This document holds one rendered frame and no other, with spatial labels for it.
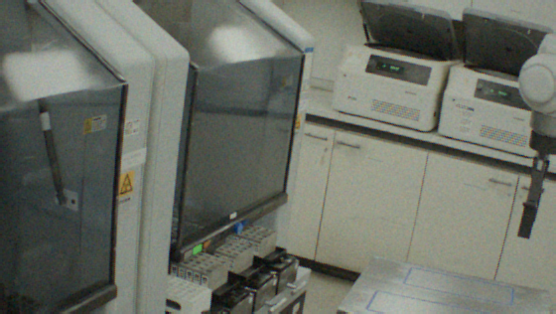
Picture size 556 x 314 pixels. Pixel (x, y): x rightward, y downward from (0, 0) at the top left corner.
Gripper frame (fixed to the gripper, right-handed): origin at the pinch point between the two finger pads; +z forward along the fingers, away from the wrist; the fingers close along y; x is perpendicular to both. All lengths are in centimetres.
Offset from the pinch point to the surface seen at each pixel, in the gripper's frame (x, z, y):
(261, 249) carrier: 74, 35, 31
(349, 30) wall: 141, -9, 282
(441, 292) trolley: 22, 38, 43
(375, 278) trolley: 42, 38, 41
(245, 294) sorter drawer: 67, 39, 8
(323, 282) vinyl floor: 110, 120, 212
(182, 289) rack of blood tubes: 76, 34, -9
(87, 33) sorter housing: 85, -28, -43
